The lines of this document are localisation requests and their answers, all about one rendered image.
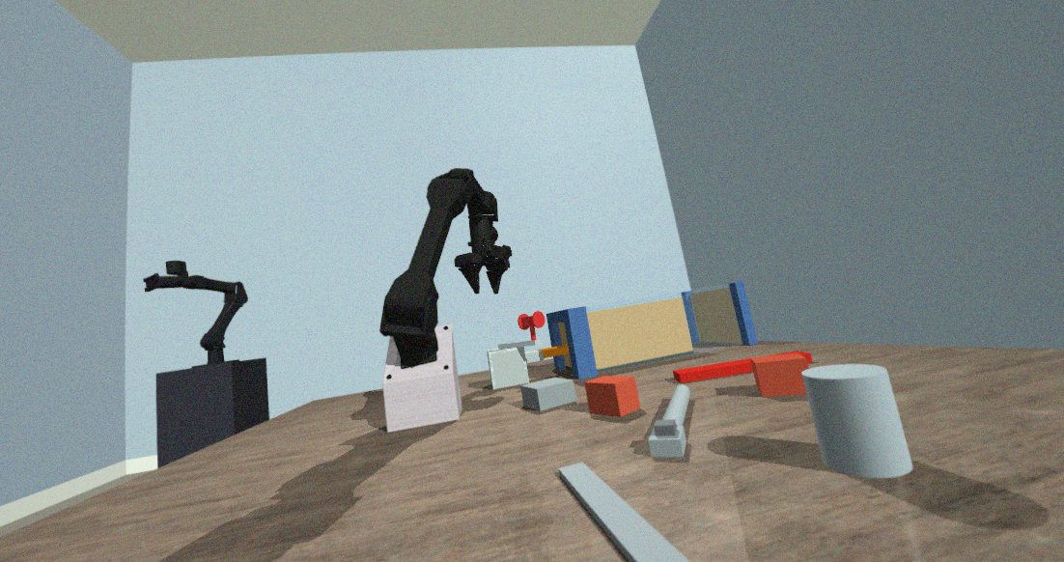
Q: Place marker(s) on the red flat bar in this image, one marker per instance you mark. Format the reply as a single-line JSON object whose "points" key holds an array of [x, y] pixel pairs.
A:
{"points": [[722, 369]]}

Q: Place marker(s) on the orange rectangular block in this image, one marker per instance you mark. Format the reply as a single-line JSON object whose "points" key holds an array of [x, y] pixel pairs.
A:
{"points": [[615, 396], [780, 375]]}

